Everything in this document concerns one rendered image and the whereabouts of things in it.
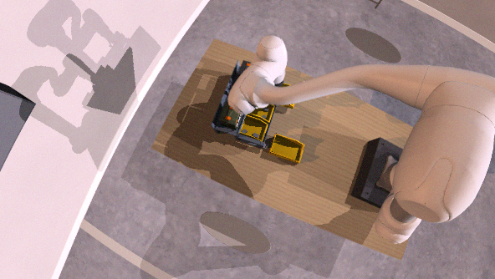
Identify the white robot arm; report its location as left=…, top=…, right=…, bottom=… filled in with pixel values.
left=228, top=35, right=495, bottom=244

